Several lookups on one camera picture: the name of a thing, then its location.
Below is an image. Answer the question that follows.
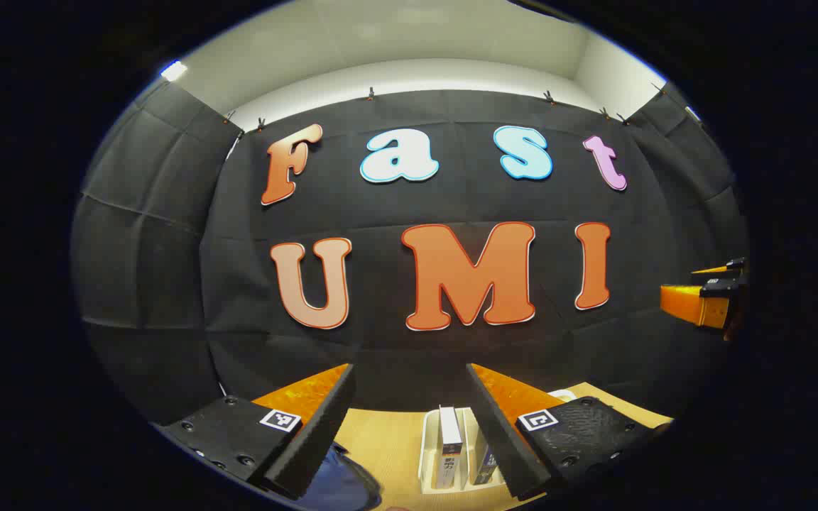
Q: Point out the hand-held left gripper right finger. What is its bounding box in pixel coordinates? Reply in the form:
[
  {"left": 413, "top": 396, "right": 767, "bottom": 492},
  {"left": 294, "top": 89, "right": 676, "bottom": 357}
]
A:
[{"left": 466, "top": 363, "right": 674, "bottom": 501}]

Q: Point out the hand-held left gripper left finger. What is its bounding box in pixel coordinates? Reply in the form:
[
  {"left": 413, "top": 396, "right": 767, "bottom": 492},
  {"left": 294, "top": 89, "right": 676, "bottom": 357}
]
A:
[{"left": 153, "top": 363, "right": 356, "bottom": 501}]

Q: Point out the blue-spine book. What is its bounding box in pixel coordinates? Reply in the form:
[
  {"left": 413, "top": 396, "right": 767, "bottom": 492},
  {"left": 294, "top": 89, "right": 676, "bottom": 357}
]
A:
[{"left": 471, "top": 426, "right": 501, "bottom": 486}]

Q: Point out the blue schoolbag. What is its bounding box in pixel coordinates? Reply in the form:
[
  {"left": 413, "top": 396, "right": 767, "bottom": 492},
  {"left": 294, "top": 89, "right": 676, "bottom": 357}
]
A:
[{"left": 288, "top": 441, "right": 383, "bottom": 511}]

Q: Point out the grey white-spine book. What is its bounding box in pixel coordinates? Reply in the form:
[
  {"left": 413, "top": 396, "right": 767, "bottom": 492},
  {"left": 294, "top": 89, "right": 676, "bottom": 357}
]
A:
[{"left": 437, "top": 406, "right": 464, "bottom": 490}]

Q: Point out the white bookshelf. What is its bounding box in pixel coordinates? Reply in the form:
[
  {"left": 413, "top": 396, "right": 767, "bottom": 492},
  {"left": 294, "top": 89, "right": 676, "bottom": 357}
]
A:
[{"left": 418, "top": 389, "right": 580, "bottom": 495}]

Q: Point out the black backdrop cloth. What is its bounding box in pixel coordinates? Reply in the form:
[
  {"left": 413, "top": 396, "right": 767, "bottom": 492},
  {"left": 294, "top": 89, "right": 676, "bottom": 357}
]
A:
[{"left": 70, "top": 77, "right": 749, "bottom": 427}]

